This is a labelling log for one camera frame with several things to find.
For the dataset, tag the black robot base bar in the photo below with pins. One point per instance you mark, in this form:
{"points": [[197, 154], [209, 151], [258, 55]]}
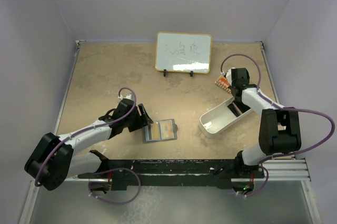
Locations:
{"points": [[218, 173]]}

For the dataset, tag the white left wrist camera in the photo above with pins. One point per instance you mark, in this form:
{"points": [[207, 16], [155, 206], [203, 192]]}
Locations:
{"points": [[128, 96]]}

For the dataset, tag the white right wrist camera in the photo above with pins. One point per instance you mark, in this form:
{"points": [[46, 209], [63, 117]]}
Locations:
{"points": [[228, 75]]}

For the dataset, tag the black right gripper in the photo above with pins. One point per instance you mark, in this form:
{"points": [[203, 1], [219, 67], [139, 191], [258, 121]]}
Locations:
{"points": [[232, 85]]}

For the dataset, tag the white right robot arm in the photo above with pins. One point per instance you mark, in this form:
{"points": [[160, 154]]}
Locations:
{"points": [[279, 131]]}

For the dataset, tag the grey card holder wallet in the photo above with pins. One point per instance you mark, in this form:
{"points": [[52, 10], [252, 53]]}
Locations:
{"points": [[147, 132]]}

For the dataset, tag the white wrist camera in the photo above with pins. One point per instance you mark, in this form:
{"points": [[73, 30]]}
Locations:
{"points": [[128, 96], [228, 75]]}

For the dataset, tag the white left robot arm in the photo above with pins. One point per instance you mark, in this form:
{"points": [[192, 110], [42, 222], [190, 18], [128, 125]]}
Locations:
{"points": [[50, 161]]}

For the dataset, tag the white box with cards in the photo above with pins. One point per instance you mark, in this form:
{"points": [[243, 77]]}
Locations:
{"points": [[229, 112]]}

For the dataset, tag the small whiteboard with writing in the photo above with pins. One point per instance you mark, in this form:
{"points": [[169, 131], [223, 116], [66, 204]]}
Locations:
{"points": [[183, 52]]}

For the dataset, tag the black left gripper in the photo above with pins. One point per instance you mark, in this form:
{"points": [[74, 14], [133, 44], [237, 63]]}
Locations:
{"points": [[139, 123]]}

